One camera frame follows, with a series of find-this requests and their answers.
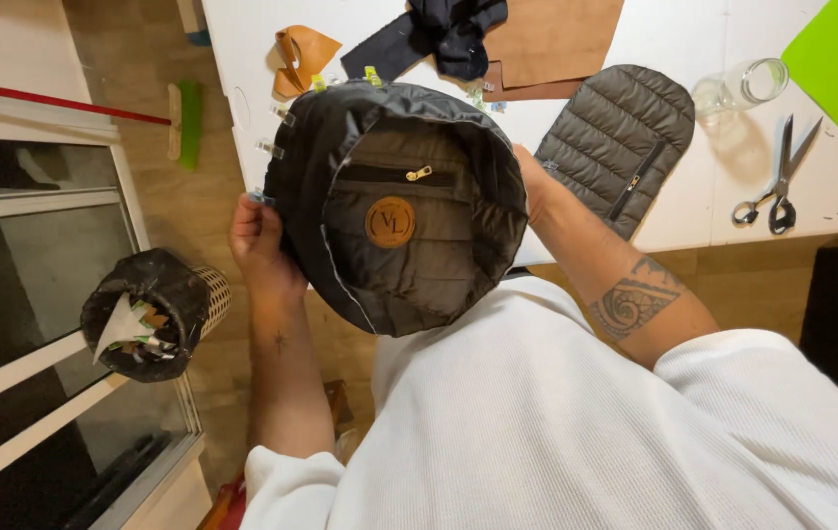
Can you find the person's right hand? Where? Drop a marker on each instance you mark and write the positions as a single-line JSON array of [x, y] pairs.
[[534, 188]]

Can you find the person's left hand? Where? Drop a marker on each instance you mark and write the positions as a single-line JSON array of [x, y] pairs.
[[261, 246]]

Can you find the blue sewing clip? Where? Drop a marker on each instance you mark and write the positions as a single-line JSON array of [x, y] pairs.
[[261, 197]]

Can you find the dark quilted bag piece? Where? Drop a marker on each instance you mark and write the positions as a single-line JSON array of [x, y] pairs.
[[404, 213]]

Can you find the clear sewing clip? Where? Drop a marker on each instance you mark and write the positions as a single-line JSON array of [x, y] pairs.
[[269, 149], [281, 113]]

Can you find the grey quilted zipper panel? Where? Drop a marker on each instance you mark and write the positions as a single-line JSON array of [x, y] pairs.
[[621, 140]]

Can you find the waste bin with black bag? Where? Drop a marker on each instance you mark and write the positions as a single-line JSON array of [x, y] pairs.
[[150, 313]]

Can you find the brown leather sheet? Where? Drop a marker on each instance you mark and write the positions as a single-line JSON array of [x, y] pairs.
[[551, 44]]

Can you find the yellow sewing clip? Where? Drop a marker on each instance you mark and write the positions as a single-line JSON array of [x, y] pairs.
[[373, 75], [318, 83]]

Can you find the dark navy fabric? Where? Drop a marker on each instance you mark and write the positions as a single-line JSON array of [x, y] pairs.
[[441, 37]]

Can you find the tan leather scrap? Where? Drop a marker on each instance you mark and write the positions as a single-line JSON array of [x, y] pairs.
[[305, 59]]

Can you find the glass sliding door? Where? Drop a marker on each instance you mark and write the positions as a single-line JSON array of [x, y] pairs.
[[44, 324]]

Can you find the clear glass jar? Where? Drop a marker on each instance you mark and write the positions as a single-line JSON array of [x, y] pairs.
[[743, 87]]

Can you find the steel scissors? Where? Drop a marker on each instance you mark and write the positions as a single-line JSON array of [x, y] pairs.
[[782, 188]]

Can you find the person's white shirt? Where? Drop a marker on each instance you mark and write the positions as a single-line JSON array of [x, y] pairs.
[[573, 434]]

